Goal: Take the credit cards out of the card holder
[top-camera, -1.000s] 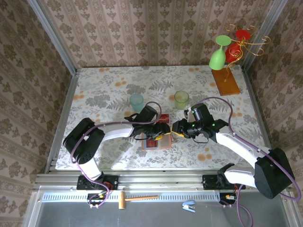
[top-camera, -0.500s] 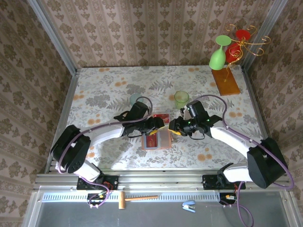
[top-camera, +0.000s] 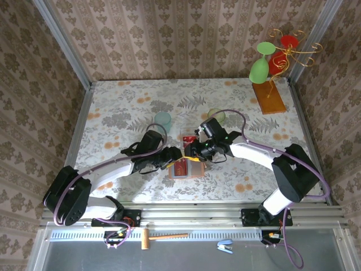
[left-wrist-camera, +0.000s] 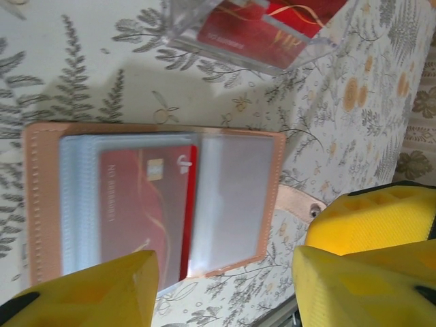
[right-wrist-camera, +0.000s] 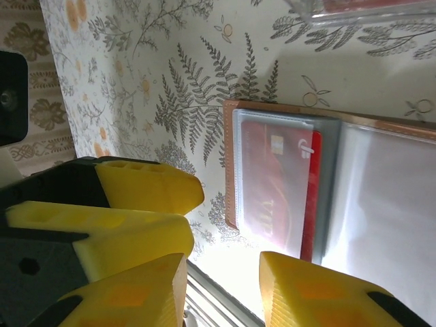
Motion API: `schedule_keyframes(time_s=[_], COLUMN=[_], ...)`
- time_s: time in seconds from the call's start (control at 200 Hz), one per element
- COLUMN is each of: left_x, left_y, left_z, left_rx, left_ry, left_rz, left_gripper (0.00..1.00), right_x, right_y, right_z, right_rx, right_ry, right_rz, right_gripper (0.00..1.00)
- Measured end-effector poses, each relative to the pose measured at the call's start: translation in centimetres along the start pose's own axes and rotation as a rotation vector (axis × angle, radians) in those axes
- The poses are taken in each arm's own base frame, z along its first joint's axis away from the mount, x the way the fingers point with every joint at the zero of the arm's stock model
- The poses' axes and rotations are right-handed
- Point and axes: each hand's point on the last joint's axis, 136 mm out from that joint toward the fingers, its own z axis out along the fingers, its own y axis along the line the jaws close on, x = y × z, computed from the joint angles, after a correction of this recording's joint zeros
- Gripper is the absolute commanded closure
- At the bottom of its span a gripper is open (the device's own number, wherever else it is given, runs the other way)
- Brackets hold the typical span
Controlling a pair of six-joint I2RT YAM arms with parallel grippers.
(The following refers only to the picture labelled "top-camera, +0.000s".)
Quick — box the blue stapler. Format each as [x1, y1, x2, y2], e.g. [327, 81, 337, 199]
[216, 239, 234, 254]

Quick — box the grey metal shelf sheet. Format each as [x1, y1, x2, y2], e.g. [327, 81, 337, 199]
[27, 221, 361, 271]

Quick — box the black cable connector block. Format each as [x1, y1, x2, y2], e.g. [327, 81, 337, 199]
[261, 230, 284, 246]
[103, 230, 128, 246]

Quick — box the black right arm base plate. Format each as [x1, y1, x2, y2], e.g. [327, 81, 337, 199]
[241, 208, 293, 227]

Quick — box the red wine glass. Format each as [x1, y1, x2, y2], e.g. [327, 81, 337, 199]
[267, 35, 299, 76]

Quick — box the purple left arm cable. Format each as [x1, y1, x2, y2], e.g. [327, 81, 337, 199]
[52, 123, 168, 249]

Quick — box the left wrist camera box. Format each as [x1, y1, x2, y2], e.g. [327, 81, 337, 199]
[137, 129, 165, 155]

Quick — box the wooden mallet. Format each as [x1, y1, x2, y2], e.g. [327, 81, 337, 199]
[141, 228, 189, 251]

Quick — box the gold wire rack wooden base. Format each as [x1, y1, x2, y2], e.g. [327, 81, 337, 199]
[252, 28, 323, 115]

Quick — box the aluminium upright post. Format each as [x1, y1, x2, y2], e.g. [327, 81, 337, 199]
[287, 0, 345, 83]
[32, 0, 93, 90]

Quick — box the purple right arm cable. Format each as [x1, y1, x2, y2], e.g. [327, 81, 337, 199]
[211, 109, 331, 270]

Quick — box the teal plastic cup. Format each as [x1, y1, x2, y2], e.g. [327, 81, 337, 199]
[154, 112, 172, 132]

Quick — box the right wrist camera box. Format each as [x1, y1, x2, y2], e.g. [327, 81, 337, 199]
[199, 117, 223, 142]

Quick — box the green wine glass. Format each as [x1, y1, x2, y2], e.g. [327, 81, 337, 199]
[249, 42, 276, 84]

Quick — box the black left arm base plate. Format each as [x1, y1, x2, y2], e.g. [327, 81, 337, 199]
[91, 209, 142, 228]

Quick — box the red credit card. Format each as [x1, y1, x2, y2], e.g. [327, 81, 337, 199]
[182, 135, 197, 151]
[172, 160, 189, 178]

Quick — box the slotted metal strip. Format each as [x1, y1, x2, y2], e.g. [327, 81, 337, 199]
[50, 229, 265, 243]

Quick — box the tan leather card holder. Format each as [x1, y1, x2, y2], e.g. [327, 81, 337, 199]
[168, 159, 206, 180]

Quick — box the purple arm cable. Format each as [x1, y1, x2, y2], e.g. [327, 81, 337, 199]
[52, 123, 168, 249]
[211, 109, 331, 270]

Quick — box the clear acrylic box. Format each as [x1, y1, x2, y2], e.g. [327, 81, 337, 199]
[179, 127, 201, 153]

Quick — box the aluminium table side rail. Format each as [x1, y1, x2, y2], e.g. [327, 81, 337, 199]
[52, 81, 94, 208]
[287, 78, 334, 206]

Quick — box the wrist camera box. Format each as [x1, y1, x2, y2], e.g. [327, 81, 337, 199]
[137, 129, 165, 155]
[199, 117, 223, 142]

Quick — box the aluminium frame cross rail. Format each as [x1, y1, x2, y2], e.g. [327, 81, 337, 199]
[39, 205, 347, 228]

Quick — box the green plastic cup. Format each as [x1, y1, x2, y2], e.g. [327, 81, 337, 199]
[208, 108, 226, 126]

